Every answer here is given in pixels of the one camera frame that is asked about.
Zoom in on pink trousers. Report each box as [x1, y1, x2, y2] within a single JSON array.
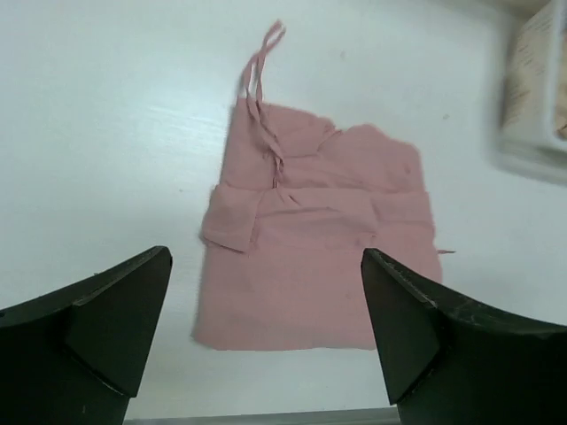
[[192, 22, 442, 352]]

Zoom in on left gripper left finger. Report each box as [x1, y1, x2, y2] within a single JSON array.
[[1, 246, 173, 424]]

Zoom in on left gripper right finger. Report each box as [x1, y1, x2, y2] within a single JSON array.
[[361, 249, 566, 425]]

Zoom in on white plastic basket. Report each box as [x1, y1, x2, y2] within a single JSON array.
[[495, 1, 566, 185]]

